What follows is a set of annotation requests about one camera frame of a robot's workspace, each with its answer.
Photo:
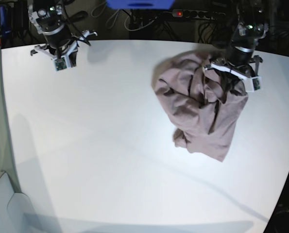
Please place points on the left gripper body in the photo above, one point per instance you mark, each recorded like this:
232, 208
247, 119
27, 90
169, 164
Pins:
243, 72

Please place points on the black power strip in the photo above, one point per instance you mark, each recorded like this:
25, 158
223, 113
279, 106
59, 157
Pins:
198, 14

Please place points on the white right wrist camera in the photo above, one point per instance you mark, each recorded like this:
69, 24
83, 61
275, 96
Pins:
60, 64

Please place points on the mauve t-shirt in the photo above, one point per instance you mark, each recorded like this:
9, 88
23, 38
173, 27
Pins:
205, 122

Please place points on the blue plastic bin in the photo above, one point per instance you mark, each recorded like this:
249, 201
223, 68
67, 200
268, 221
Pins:
140, 4

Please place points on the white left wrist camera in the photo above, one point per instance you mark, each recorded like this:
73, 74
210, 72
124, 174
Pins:
253, 84

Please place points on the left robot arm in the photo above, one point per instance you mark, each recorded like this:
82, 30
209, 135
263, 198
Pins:
251, 26

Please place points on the grey chair seat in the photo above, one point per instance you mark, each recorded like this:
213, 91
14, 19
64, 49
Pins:
17, 214

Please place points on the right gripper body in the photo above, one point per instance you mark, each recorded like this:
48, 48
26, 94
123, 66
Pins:
68, 51

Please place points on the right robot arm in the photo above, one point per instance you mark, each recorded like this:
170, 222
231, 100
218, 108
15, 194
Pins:
62, 36

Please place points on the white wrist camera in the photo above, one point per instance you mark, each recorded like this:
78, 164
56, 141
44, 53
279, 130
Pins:
253, 84
60, 64

